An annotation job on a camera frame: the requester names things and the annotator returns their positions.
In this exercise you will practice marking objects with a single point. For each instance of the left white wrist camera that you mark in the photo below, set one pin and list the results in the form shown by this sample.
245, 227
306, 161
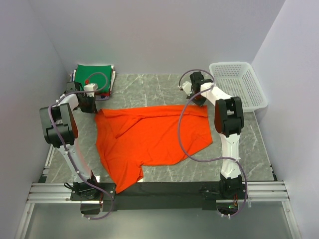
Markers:
90, 89

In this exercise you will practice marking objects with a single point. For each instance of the black base bar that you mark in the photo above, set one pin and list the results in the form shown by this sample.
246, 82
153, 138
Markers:
156, 195

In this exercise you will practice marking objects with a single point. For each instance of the orange t shirt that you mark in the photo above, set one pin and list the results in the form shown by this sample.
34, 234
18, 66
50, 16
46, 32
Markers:
128, 139

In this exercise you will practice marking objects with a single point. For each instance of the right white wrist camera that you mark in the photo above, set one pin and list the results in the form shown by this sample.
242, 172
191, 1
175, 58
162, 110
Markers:
186, 87

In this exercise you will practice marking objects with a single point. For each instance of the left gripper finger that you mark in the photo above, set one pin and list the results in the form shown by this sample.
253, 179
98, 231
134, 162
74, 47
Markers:
86, 109
93, 109

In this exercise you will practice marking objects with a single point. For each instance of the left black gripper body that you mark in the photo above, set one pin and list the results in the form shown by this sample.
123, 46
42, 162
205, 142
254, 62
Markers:
87, 100

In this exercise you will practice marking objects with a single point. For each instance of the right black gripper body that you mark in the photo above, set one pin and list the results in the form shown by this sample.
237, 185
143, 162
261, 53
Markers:
190, 97

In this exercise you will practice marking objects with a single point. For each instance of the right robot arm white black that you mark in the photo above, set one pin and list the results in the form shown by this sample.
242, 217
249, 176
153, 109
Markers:
229, 122

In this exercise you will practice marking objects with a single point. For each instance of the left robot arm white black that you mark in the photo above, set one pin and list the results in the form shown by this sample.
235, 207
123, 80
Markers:
60, 130

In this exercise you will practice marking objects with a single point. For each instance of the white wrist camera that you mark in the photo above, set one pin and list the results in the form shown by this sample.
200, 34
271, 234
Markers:
90, 89
186, 87

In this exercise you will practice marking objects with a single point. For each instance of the white plastic basket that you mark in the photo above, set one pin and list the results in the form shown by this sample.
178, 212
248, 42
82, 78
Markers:
238, 79

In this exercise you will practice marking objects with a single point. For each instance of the stack of folded shirts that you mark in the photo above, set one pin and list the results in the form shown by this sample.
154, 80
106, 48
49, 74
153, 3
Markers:
99, 97

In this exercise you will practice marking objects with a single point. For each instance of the green folded t shirt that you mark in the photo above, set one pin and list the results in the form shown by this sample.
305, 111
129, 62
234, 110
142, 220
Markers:
86, 74

